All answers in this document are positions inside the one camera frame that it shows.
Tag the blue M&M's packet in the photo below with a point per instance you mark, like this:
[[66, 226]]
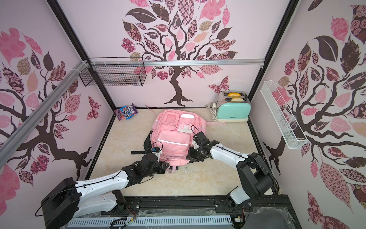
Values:
[[126, 112]]

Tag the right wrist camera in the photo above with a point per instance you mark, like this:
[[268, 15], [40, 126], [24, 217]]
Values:
[[200, 140]]

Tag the black backpack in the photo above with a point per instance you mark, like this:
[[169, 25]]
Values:
[[147, 147]]

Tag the white cable duct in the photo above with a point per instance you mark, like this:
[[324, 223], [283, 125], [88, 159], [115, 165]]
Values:
[[164, 222]]

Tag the white wire basket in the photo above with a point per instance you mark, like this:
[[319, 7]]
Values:
[[285, 119]]

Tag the pink backpack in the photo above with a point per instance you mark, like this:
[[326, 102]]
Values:
[[173, 131]]

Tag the black wire basket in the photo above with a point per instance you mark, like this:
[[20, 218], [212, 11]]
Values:
[[125, 71]]

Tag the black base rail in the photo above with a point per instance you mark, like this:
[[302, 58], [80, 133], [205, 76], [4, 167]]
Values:
[[269, 212]]

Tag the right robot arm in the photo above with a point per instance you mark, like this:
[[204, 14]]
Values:
[[255, 177]]

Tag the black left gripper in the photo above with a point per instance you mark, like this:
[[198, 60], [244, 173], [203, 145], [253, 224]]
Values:
[[162, 170]]

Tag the mint green toaster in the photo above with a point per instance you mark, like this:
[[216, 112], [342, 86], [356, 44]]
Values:
[[233, 106]]

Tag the aluminium rail back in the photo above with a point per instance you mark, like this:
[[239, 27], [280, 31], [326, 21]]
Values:
[[186, 62]]

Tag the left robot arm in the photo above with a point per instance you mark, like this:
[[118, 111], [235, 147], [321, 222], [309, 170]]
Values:
[[71, 198]]

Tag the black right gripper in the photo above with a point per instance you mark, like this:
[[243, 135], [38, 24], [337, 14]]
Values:
[[193, 151]]

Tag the aluminium rail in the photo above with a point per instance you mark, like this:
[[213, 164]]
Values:
[[19, 136], [186, 62]]

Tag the purple candy packet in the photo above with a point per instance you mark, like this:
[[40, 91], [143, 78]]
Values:
[[132, 109]]

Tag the pink candy packet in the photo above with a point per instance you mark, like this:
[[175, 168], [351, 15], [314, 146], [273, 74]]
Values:
[[119, 114]]

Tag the aluminium rail left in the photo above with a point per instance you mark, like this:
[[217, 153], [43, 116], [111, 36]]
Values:
[[19, 136]]

